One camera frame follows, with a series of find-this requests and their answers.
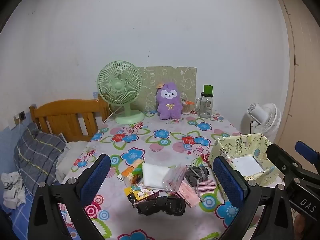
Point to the purple plush toy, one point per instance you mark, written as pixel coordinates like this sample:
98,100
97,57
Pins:
169,105

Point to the wooden bed headboard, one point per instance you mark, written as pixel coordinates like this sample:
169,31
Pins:
65,110

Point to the white square pad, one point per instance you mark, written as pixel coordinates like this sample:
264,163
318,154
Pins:
247,166

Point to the blue checked bed sheet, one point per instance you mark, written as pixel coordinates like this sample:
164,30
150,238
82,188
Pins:
20,222

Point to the glass jar mug green lid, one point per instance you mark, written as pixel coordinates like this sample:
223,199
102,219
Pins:
206,105

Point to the black plastic bag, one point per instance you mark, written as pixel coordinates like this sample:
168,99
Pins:
160,206

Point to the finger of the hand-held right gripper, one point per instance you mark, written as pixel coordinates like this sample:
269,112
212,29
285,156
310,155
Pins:
282,161
307,151

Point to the orange packet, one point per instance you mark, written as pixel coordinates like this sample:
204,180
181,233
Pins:
132,172

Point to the green patterned board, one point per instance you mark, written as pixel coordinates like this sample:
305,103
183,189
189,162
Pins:
155,75

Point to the grey plaid pillow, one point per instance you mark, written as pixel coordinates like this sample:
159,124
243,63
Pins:
37,155

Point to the white duvet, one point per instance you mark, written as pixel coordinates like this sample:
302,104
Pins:
70,155

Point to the person's right hand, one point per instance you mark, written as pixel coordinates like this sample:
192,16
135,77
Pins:
301,230

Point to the toothpick jar orange lid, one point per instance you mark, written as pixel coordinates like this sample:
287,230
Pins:
187,108

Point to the yellow patterned box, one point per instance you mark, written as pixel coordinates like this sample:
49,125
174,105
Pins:
240,145

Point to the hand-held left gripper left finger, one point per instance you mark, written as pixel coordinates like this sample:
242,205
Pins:
96,177

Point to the beige door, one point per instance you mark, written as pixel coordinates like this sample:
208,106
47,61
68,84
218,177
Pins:
305,67

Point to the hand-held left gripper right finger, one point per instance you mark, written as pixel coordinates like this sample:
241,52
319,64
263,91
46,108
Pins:
228,180

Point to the colourful cartoon cloth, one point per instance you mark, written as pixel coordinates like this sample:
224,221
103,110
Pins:
140,192

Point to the green desk fan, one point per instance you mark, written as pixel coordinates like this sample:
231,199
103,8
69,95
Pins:
120,85

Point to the white floor fan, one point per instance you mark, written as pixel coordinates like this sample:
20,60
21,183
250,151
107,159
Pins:
267,120

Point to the pink striped packet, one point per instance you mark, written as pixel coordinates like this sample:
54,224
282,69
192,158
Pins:
188,193

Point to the white crumpled cloth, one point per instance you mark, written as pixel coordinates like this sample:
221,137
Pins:
12,190

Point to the white cloth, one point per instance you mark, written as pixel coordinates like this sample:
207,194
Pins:
155,175
12,190

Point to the wall socket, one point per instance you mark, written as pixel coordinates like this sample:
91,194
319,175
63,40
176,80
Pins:
22,115

